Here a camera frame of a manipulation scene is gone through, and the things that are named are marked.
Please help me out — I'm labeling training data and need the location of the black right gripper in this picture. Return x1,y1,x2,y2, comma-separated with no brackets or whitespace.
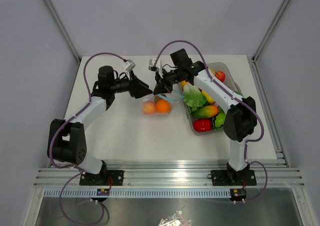
154,68,183,94

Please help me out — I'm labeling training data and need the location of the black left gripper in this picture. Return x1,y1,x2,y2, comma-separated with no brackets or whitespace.
110,70,153,99

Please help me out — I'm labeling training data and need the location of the brown toy kiwi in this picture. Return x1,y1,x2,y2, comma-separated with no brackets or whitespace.
154,94,166,103

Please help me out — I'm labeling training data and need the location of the clear zip top bag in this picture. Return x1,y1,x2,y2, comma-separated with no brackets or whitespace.
142,90,184,115

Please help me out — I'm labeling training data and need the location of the orange toy tangerine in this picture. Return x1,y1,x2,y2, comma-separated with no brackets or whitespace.
156,100,172,114

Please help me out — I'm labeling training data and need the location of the orange pink toy peach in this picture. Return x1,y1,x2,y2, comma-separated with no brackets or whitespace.
142,101,157,115

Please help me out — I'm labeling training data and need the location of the yellow toy pear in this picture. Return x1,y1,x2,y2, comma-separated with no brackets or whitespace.
201,90,215,104

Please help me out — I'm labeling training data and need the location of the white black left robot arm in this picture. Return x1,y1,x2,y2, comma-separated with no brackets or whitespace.
47,66,152,185

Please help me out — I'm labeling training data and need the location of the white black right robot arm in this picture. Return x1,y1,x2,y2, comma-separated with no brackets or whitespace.
148,49,261,186

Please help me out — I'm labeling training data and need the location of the clear plastic food bin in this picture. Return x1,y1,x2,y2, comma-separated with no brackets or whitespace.
182,62,243,136

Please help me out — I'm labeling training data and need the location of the bag of small parts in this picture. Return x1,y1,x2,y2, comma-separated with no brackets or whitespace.
158,207,195,226

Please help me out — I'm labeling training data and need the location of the small yellow toy fruit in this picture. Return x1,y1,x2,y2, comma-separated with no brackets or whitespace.
180,81,188,88

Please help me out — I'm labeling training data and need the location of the green white toy cabbage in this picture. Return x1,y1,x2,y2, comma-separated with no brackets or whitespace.
182,82,208,114

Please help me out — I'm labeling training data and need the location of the green orange toy mango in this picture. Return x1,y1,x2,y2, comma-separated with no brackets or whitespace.
192,105,219,119

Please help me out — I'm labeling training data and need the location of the pale yellow toy apple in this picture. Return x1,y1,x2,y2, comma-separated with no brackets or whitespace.
209,68,216,76

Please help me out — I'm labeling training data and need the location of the red toy bell pepper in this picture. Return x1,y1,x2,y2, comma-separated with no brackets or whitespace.
192,119,212,133

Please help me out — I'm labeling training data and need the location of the green striped toy watermelon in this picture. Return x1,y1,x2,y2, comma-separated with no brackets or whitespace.
212,112,226,130

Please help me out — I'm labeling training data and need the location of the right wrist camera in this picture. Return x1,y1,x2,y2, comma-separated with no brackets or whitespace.
148,58,163,72

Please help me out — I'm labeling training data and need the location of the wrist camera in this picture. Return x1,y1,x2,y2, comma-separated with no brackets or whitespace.
148,58,163,72
123,59,136,72

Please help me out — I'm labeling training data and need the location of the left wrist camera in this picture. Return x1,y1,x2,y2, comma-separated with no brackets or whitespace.
123,59,136,72

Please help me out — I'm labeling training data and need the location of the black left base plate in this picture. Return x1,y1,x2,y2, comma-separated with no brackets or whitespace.
79,170,124,186

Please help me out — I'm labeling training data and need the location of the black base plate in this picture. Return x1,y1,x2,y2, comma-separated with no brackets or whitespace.
210,170,257,186
79,170,124,186

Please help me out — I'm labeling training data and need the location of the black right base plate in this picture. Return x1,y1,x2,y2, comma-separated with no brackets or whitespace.
210,170,257,186

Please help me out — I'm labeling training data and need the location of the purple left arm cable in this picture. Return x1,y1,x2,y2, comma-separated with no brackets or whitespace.
47,52,127,169

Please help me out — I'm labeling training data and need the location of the left aluminium frame post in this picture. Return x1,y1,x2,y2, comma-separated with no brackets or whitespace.
42,0,81,65

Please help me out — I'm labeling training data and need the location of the aluminium frame post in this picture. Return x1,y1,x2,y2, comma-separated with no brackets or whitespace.
252,0,292,63
42,0,81,65

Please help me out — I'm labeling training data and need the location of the white slotted cable duct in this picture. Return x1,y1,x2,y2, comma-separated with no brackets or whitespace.
44,188,231,199

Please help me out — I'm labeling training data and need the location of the aluminium mounting rail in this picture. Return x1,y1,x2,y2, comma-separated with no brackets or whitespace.
33,159,305,188

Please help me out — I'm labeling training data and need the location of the right aluminium frame post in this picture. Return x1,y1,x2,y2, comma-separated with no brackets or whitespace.
252,0,292,63

